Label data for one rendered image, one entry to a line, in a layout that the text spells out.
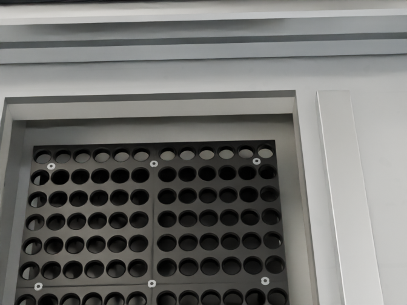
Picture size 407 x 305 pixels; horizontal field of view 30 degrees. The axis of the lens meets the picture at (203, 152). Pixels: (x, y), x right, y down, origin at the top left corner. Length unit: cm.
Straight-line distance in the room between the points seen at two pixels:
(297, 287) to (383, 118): 14
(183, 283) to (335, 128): 14
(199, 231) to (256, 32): 14
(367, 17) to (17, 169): 30
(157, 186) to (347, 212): 14
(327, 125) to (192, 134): 17
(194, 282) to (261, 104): 13
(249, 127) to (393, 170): 18
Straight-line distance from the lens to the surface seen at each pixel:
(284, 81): 53
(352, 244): 45
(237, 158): 55
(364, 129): 51
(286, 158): 62
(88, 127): 65
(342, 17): 52
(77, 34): 52
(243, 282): 50
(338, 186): 47
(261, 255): 51
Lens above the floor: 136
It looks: 56 degrees down
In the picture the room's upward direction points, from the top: 1 degrees counter-clockwise
